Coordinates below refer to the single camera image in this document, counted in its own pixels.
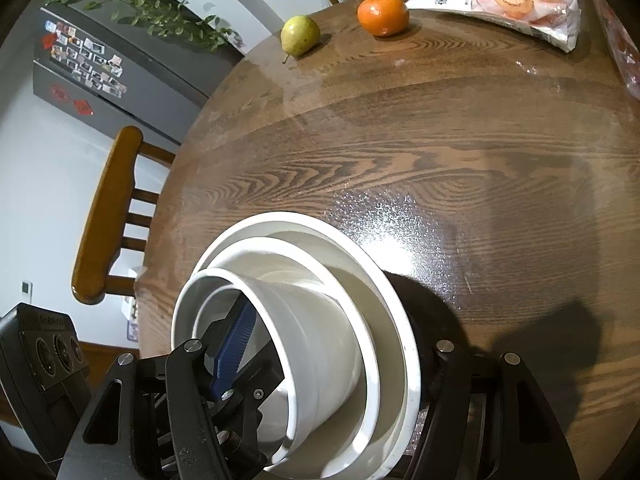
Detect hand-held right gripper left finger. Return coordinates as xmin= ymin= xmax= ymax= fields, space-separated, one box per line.
xmin=60 ymin=300 xmax=267 ymax=480

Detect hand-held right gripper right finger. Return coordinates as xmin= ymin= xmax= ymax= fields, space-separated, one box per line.
xmin=404 ymin=340 xmax=581 ymax=480

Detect white straight-sided cup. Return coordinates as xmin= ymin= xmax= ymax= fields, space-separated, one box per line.
xmin=171 ymin=267 xmax=364 ymax=465

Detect medium white ribbed bowl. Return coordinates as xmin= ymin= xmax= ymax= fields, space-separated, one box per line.
xmin=200 ymin=236 xmax=377 ymax=478

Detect large white bowl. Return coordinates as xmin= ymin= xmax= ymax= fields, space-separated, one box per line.
xmin=171 ymin=211 xmax=422 ymax=480

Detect grey refrigerator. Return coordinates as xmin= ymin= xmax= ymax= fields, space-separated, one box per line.
xmin=32 ymin=5 xmax=247 ymax=147

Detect cluster of fridge photos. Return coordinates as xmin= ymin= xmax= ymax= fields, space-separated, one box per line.
xmin=44 ymin=20 xmax=127 ymax=96

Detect green pear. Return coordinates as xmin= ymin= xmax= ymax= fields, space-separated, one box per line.
xmin=280 ymin=15 xmax=321 ymax=64

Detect hanging green vine plant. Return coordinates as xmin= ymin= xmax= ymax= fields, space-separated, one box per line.
xmin=45 ymin=0 xmax=242 ymax=54

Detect orange fruit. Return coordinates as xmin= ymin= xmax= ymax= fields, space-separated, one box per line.
xmin=357 ymin=0 xmax=411 ymax=38

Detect clear plastic bag red contents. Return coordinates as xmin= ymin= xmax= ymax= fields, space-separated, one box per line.
xmin=592 ymin=0 xmax=640 ymax=102

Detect white snack packet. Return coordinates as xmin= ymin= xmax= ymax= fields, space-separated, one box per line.
xmin=405 ymin=0 xmax=581 ymax=54

